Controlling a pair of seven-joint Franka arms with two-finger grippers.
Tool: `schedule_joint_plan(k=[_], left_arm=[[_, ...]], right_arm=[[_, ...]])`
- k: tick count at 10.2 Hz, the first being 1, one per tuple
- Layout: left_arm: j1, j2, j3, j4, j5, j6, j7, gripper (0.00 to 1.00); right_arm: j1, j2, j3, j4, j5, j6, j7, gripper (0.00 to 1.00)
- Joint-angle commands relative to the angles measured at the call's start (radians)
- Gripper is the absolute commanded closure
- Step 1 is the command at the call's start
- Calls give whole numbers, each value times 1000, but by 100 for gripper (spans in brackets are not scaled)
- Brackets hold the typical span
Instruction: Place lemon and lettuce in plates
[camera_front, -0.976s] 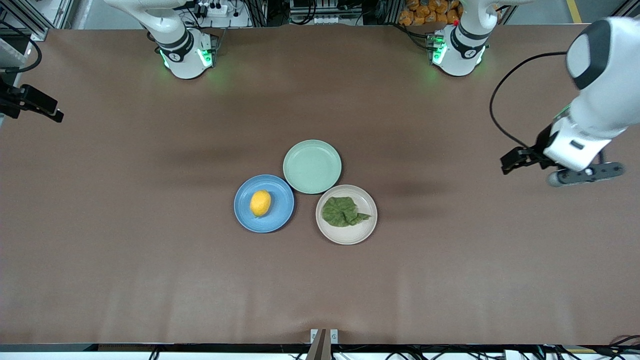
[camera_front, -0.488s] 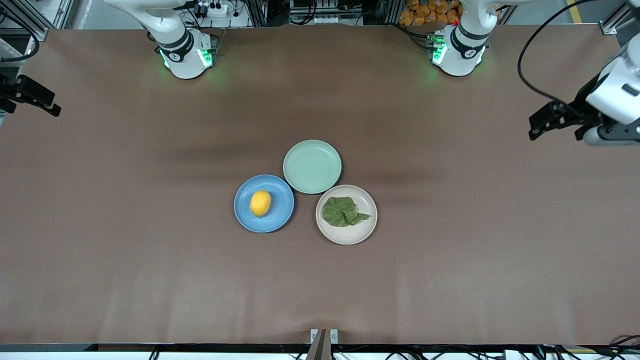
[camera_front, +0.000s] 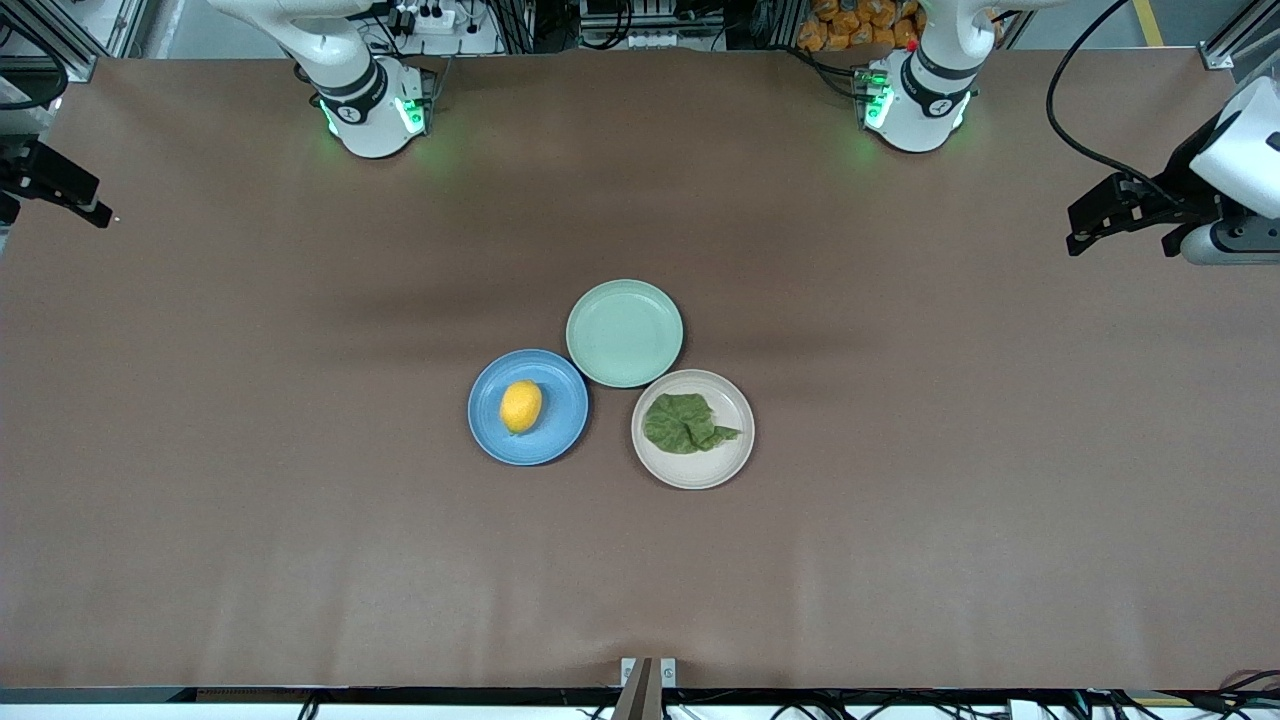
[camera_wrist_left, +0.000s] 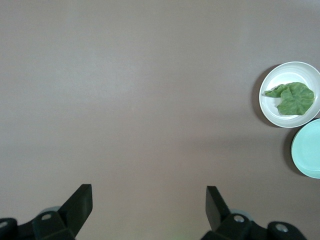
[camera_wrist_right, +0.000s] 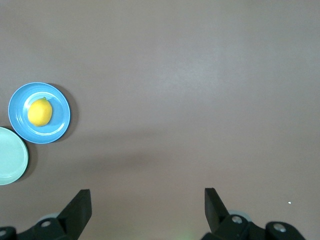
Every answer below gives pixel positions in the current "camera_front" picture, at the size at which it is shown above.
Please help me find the brown table cover sheet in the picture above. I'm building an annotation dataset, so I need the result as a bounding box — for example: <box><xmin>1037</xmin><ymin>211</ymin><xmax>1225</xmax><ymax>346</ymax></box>
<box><xmin>0</xmin><ymin>45</ymin><xmax>1280</xmax><ymax>691</ymax></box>

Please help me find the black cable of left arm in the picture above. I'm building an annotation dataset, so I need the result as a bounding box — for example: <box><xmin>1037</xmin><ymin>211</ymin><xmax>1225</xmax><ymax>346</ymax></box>
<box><xmin>1045</xmin><ymin>0</ymin><xmax>1183</xmax><ymax>199</ymax></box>

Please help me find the yellow lemon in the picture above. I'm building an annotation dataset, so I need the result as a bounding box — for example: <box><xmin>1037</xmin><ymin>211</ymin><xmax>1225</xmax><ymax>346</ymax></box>
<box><xmin>499</xmin><ymin>379</ymin><xmax>544</xmax><ymax>436</ymax></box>

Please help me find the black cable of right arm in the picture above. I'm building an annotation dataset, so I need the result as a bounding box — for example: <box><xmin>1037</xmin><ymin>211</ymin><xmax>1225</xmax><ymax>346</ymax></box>
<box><xmin>0</xmin><ymin>18</ymin><xmax>70</xmax><ymax>113</ymax></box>

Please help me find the green lettuce leaf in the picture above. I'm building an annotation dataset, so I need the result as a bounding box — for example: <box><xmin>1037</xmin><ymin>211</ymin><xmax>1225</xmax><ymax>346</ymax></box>
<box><xmin>643</xmin><ymin>392</ymin><xmax>743</xmax><ymax>456</ymax></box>

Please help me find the blue plate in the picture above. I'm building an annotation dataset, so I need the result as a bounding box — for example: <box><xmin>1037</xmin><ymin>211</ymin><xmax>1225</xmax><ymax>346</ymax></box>
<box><xmin>466</xmin><ymin>348</ymin><xmax>590</xmax><ymax>467</ymax></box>

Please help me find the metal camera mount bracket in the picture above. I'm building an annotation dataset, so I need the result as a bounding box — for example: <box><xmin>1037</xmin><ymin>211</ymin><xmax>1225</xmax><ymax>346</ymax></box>
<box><xmin>612</xmin><ymin>656</ymin><xmax>678</xmax><ymax>720</ymax></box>

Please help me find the white power strip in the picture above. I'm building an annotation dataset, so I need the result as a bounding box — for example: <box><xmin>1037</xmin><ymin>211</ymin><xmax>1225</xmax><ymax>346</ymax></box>
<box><xmin>384</xmin><ymin>0</ymin><xmax>463</xmax><ymax>37</ymax></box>

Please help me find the beige plate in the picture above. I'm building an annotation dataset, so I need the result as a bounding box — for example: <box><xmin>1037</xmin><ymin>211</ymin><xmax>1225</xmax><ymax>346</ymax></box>
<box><xmin>631</xmin><ymin>369</ymin><xmax>756</xmax><ymax>491</ymax></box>

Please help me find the bag of orange fruits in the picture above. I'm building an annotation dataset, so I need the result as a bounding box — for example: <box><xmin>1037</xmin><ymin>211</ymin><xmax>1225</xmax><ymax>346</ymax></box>
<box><xmin>796</xmin><ymin>0</ymin><xmax>927</xmax><ymax>53</ymax></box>

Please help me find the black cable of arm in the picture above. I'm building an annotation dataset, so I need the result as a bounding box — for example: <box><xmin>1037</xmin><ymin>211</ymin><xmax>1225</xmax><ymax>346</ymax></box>
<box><xmin>0</xmin><ymin>18</ymin><xmax>70</xmax><ymax>113</ymax></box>
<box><xmin>1045</xmin><ymin>0</ymin><xmax>1183</xmax><ymax>199</ymax></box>

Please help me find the light green plate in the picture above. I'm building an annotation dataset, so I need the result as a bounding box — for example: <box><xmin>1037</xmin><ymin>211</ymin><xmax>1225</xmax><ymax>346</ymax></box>
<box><xmin>565</xmin><ymin>278</ymin><xmax>685</xmax><ymax>389</ymax></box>

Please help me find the aluminium frame profile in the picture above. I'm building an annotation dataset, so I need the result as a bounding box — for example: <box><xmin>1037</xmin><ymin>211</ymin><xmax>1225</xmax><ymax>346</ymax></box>
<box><xmin>0</xmin><ymin>0</ymin><xmax>103</xmax><ymax>83</ymax></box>
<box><xmin>1200</xmin><ymin>0</ymin><xmax>1280</xmax><ymax>71</ymax></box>

